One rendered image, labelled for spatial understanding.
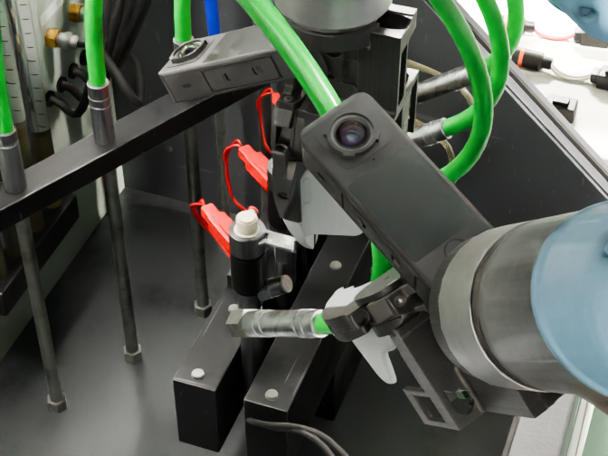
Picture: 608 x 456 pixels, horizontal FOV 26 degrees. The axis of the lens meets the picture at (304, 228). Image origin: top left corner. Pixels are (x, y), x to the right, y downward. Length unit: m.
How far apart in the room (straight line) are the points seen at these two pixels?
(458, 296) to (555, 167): 0.70
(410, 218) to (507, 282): 0.12
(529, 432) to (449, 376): 0.42
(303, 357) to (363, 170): 0.45
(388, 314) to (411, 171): 0.07
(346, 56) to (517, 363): 0.35
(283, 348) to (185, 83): 0.29
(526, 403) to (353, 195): 0.13
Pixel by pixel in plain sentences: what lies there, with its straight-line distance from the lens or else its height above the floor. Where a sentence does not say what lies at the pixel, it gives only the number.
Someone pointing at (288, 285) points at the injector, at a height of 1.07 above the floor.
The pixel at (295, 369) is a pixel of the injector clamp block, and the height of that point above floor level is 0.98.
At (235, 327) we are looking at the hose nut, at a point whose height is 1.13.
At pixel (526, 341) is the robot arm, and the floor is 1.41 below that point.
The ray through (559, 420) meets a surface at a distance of 1.10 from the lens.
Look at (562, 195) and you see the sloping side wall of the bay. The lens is 1.29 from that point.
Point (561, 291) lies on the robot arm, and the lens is 0.49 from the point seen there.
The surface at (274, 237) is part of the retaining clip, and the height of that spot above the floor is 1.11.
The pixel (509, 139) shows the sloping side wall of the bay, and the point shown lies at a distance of 1.26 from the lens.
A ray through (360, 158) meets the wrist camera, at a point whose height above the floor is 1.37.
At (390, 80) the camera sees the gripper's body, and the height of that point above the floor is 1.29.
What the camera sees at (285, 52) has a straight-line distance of 0.72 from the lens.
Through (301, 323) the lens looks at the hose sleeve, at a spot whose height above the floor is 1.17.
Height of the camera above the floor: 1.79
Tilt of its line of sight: 42 degrees down
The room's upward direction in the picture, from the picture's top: straight up
